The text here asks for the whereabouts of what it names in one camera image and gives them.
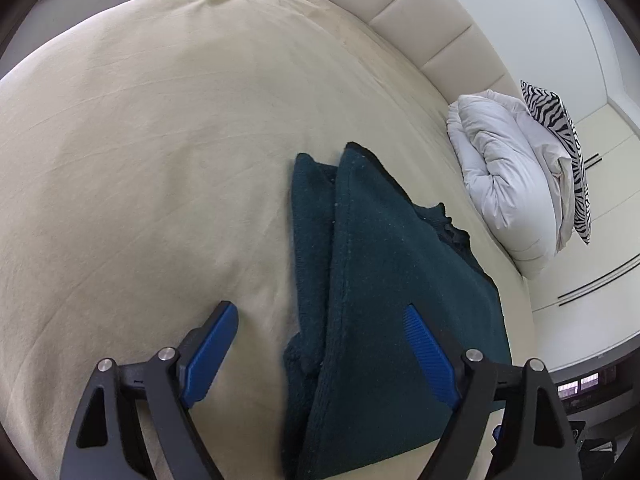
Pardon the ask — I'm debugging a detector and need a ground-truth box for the white wardrobe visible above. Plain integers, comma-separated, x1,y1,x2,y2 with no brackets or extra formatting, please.
525,95,640,376

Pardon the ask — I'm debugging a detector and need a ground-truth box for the bed with beige sheet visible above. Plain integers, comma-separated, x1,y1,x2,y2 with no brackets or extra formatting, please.
0,0,538,480

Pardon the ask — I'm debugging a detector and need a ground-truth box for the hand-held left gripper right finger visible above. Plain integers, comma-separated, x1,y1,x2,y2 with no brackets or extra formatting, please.
403,304,583,480

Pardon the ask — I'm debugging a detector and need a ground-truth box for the zebra print pillow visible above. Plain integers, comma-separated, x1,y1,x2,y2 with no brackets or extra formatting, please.
520,80,593,246

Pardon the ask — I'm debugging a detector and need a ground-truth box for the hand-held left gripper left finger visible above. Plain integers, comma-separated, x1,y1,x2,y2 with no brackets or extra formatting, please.
59,301,238,480

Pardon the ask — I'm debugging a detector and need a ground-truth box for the white folded duvet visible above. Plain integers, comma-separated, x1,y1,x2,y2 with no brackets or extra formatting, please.
446,89,576,281

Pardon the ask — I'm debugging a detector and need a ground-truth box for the cream padded headboard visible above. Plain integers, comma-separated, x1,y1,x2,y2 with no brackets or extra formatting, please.
310,0,523,106

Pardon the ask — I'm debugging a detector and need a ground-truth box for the dark green knit sweater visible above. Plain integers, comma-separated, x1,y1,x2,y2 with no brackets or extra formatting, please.
281,141,513,480

